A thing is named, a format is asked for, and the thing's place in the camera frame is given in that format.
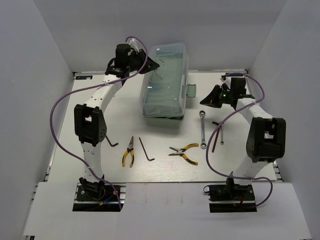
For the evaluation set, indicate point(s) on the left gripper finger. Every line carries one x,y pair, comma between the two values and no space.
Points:
142,54
149,66

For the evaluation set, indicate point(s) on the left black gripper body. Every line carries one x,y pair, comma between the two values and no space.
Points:
135,62

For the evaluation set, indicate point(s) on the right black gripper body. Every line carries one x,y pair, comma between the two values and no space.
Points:
225,95

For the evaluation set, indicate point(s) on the green toolbox with clear lid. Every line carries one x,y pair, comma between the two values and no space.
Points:
165,90

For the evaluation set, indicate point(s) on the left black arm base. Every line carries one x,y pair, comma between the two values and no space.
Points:
101,194

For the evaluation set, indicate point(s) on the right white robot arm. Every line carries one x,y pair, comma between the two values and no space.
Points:
267,134

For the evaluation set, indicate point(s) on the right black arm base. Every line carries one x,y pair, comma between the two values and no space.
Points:
222,192

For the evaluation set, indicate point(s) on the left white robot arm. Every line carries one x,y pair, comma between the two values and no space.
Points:
89,122

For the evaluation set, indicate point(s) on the right dark hex key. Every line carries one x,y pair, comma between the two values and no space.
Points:
216,136

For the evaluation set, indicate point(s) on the small silver wrench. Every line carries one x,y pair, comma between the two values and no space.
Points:
221,135

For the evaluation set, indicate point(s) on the large silver ratchet wrench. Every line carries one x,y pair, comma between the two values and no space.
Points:
202,115

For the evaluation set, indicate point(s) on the left dark hex key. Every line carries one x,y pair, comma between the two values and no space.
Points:
110,143

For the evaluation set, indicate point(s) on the left yellow black pliers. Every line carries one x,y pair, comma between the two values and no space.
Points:
129,151

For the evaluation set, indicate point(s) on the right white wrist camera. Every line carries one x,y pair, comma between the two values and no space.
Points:
225,80

